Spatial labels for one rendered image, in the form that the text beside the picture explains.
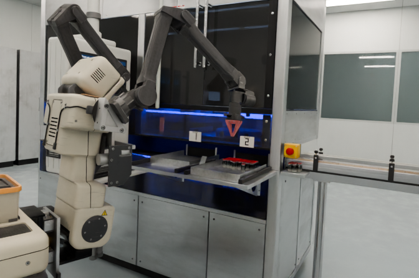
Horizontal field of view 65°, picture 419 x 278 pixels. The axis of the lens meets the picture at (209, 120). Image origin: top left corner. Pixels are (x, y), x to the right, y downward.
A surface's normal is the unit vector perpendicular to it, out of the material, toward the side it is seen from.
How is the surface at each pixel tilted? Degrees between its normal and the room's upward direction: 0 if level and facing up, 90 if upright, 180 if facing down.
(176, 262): 90
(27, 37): 90
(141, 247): 90
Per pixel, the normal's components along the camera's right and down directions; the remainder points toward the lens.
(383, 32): -0.49, 0.03
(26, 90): 0.87, 0.07
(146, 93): 0.58, -0.11
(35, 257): 0.69, 0.07
